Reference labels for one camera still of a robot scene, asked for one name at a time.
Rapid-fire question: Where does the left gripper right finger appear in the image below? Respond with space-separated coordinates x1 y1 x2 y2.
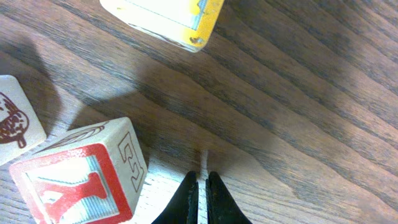
206 171 252 224

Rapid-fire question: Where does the green N block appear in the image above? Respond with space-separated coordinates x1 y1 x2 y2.
1 75 47 165

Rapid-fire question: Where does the red I block left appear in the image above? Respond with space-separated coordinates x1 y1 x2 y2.
9 117 147 223

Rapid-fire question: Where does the yellow block middle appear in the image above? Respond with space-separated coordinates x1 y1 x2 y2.
100 0 224 53

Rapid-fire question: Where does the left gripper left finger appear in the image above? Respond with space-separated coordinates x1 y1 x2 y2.
152 171 198 224

